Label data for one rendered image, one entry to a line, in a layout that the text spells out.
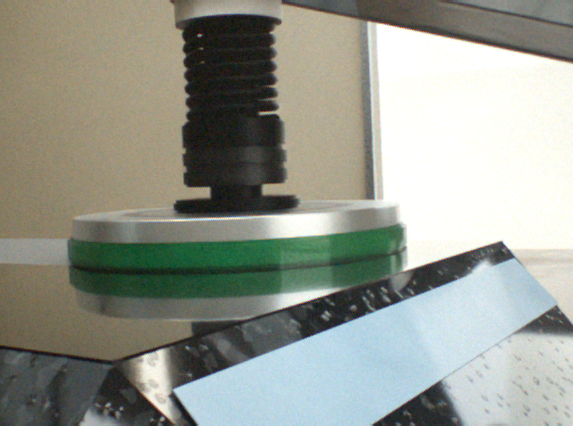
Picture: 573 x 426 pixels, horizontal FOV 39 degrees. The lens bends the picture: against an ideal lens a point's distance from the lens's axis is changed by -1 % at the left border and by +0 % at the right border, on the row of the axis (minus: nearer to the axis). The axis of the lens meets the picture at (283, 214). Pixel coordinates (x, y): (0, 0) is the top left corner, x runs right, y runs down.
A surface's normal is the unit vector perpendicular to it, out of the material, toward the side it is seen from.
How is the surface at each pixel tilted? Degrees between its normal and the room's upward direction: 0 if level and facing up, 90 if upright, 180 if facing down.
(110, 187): 90
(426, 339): 46
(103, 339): 0
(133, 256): 90
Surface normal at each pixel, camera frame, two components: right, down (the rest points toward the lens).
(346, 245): 0.59, 0.01
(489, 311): 0.58, -0.70
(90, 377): -0.44, -0.66
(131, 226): -0.47, 0.07
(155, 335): -0.04, -1.00
